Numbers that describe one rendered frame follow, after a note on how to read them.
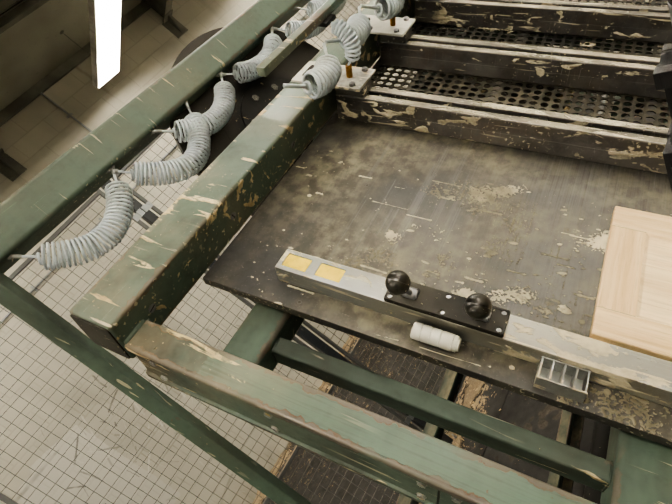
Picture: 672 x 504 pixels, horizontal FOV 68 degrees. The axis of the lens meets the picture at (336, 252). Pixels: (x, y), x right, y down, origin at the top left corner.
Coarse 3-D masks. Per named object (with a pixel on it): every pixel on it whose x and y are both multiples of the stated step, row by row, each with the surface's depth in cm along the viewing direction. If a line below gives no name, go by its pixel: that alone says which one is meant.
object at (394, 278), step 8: (392, 272) 74; (400, 272) 73; (392, 280) 73; (400, 280) 73; (408, 280) 73; (392, 288) 73; (400, 288) 73; (408, 288) 74; (416, 288) 84; (408, 296) 83; (416, 296) 83
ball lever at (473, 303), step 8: (472, 296) 69; (480, 296) 69; (464, 304) 70; (472, 304) 68; (480, 304) 68; (488, 304) 68; (472, 312) 69; (480, 312) 68; (488, 312) 68; (488, 320) 78
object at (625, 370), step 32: (320, 288) 91; (352, 288) 87; (384, 288) 87; (416, 320) 84; (512, 320) 79; (512, 352) 79; (544, 352) 75; (576, 352) 74; (608, 352) 74; (608, 384) 74; (640, 384) 70
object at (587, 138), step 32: (352, 96) 124; (384, 96) 123; (416, 96) 120; (416, 128) 122; (448, 128) 118; (480, 128) 114; (512, 128) 110; (544, 128) 107; (576, 128) 105; (608, 128) 105; (640, 128) 102; (608, 160) 106; (640, 160) 103
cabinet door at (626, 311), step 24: (624, 216) 94; (648, 216) 93; (624, 240) 90; (648, 240) 90; (624, 264) 86; (648, 264) 86; (600, 288) 84; (624, 288) 83; (648, 288) 83; (600, 312) 81; (624, 312) 80; (648, 312) 80; (600, 336) 78; (624, 336) 77; (648, 336) 77
